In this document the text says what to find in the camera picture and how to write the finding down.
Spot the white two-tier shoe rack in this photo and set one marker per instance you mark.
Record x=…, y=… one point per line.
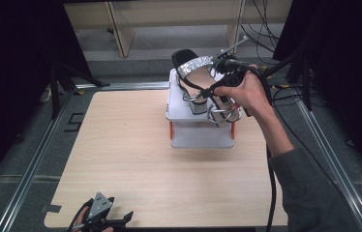
x=198, y=135

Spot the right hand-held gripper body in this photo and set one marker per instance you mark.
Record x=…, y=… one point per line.
x=230, y=72

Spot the light wooden desk frame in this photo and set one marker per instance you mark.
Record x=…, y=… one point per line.
x=124, y=35

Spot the aluminium floor rail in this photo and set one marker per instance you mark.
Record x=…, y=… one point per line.
x=121, y=85
x=30, y=170
x=334, y=167

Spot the black stand legs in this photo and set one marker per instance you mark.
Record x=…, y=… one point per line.
x=54, y=90
x=305, y=80

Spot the person's right hand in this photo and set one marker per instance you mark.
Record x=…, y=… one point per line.
x=251, y=93

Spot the black tape strip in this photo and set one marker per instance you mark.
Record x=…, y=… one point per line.
x=52, y=208

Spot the dark curtain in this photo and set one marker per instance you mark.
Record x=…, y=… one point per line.
x=350, y=64
x=14, y=80

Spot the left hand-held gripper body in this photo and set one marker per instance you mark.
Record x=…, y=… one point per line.
x=97, y=208

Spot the black silver high-heeled sandal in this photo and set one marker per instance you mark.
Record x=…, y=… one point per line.
x=196, y=75
x=222, y=114

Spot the person's left hand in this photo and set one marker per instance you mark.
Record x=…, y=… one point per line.
x=79, y=225

